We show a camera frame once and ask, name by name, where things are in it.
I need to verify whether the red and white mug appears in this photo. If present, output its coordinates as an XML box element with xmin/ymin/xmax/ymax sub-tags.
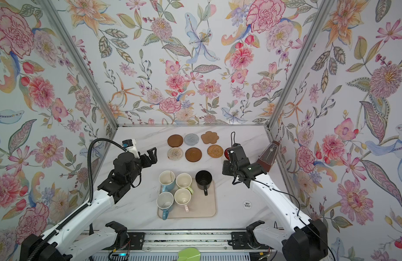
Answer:
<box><xmin>224</xmin><ymin>147</ymin><xmax>230</xmax><ymax>161</ymax></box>

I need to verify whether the multicolour stitched round coaster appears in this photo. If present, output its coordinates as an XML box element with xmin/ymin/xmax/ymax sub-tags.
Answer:
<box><xmin>167</xmin><ymin>147</ymin><xmax>184</xmax><ymax>161</ymax></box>

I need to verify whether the round wooden coaster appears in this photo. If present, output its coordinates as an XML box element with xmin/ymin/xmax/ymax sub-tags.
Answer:
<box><xmin>167</xmin><ymin>134</ymin><xmax>184</xmax><ymax>147</ymax></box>

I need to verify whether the round woven rattan coaster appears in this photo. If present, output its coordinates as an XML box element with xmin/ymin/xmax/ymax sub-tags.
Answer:
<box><xmin>207</xmin><ymin>144</ymin><xmax>224</xmax><ymax>158</ymax></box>

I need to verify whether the flower-shaped cork coaster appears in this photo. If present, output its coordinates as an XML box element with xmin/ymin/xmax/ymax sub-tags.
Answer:
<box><xmin>201</xmin><ymin>131</ymin><xmax>219</xmax><ymax>144</ymax></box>

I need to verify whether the grey-blue woven round coaster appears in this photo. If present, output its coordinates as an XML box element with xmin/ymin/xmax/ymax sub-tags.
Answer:
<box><xmin>184</xmin><ymin>133</ymin><xmax>199</xmax><ymax>146</ymax></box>

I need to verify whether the ridged brown wooden coaster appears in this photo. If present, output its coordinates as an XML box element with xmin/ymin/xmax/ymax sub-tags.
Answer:
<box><xmin>185</xmin><ymin>147</ymin><xmax>202</xmax><ymax>163</ymax></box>

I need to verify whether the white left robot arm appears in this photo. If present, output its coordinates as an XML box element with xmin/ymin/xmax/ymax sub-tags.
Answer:
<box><xmin>20</xmin><ymin>147</ymin><xmax>157</xmax><ymax>261</ymax></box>

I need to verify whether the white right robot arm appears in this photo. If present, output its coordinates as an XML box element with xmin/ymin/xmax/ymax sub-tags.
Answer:
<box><xmin>222</xmin><ymin>144</ymin><xmax>331</xmax><ymax>261</ymax></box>

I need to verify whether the blue mug back left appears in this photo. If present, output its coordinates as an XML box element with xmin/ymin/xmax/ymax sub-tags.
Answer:
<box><xmin>159</xmin><ymin>170</ymin><xmax>176</xmax><ymax>192</ymax></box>

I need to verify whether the blue mug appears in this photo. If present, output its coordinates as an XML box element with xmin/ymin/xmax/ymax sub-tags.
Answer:
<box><xmin>156</xmin><ymin>191</ymin><xmax>174</xmax><ymax>220</ymax></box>
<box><xmin>159</xmin><ymin>170</ymin><xmax>176</xmax><ymax>192</ymax></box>

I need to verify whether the black mug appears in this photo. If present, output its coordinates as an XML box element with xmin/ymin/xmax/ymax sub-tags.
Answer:
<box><xmin>195</xmin><ymin>170</ymin><xmax>213</xmax><ymax>196</ymax></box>

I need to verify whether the round white sticker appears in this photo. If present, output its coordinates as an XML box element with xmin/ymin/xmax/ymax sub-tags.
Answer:
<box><xmin>243</xmin><ymin>201</ymin><xmax>252</xmax><ymax>209</ymax></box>

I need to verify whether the blue mug front left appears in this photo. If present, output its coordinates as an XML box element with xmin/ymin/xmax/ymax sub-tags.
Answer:
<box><xmin>156</xmin><ymin>191</ymin><xmax>174</xmax><ymax>220</ymax></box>

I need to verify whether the beige rubber tray mat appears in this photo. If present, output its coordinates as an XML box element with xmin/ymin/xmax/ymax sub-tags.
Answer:
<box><xmin>167</xmin><ymin>181</ymin><xmax>217</xmax><ymax>219</ymax></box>

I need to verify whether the green round object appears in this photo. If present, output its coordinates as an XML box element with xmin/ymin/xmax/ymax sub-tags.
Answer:
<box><xmin>177</xmin><ymin>248</ymin><xmax>201</xmax><ymax>261</ymax></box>

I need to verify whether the cream mug green handle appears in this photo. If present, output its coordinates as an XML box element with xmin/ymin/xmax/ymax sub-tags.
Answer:
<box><xmin>176</xmin><ymin>173</ymin><xmax>194</xmax><ymax>195</ymax></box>

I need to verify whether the cream mug pink handle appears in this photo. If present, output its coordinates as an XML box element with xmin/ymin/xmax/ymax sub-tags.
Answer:
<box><xmin>174</xmin><ymin>188</ymin><xmax>192</xmax><ymax>213</ymax></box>

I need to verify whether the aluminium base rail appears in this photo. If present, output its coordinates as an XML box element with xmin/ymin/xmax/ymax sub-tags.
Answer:
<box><xmin>92</xmin><ymin>229</ymin><xmax>285</xmax><ymax>261</ymax></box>

